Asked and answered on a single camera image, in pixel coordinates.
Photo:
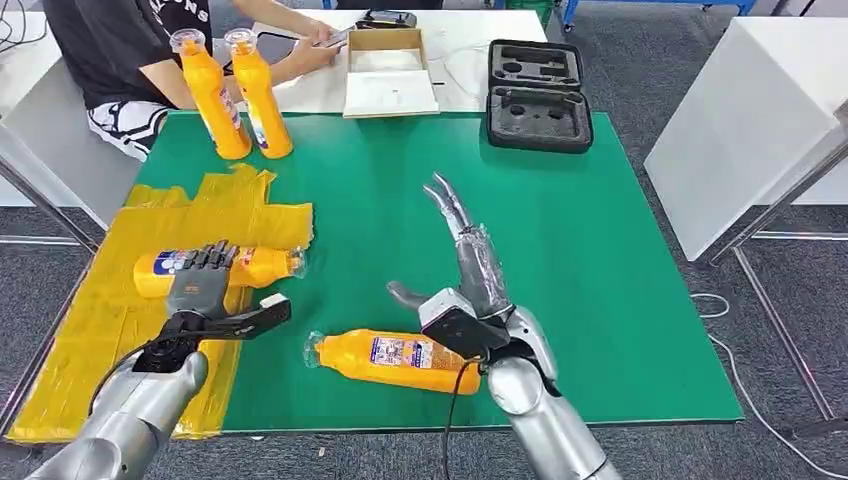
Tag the person's right hand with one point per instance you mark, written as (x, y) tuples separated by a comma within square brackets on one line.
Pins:
[(314, 58)]

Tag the person's left hand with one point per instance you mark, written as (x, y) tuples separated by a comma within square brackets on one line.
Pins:
[(318, 32)]

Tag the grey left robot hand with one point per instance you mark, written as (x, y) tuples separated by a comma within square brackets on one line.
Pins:
[(199, 285)]

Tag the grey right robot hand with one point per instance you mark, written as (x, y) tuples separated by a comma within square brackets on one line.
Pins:
[(480, 265)]

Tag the dark smartphone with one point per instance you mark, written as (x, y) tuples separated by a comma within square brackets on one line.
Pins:
[(334, 38)]

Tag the orange drink bottle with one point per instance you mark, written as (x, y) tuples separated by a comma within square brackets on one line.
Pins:
[(262, 99), (344, 358), (265, 265), (215, 112)]

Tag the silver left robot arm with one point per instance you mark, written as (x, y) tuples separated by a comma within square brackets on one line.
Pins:
[(132, 411)]

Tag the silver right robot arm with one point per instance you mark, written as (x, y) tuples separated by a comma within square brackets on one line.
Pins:
[(543, 417)]

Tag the black tablet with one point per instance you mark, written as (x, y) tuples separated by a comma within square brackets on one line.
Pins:
[(275, 46)]

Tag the black handheld controller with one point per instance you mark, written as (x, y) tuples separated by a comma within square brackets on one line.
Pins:
[(387, 18)]

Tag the green table mat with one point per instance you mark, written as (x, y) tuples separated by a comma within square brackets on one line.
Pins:
[(563, 265)]

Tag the open cardboard box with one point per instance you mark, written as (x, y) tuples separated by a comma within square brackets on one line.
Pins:
[(391, 93)]

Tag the yellow taped sheet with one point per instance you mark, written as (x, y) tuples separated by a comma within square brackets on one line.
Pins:
[(79, 331)]

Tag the white work table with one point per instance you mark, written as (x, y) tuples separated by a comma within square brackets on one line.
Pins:
[(464, 36)]

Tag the black foam-lined case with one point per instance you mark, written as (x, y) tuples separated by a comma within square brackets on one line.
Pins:
[(538, 120)]

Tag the person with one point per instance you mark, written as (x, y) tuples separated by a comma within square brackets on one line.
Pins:
[(112, 53)]

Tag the white side table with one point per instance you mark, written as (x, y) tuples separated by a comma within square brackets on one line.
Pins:
[(40, 152), (735, 132)]

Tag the green crate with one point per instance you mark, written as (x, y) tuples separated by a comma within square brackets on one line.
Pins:
[(530, 5)]

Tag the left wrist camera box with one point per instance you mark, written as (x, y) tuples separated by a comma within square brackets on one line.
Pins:
[(265, 314)]

